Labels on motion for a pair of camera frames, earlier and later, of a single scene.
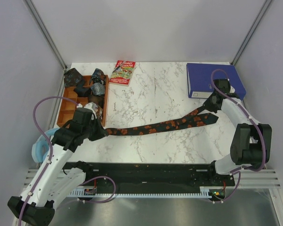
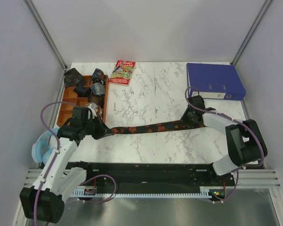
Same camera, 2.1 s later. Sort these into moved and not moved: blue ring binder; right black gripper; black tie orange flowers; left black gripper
Moved: right black gripper
Not moved: left black gripper; black tie orange flowers; blue ring binder
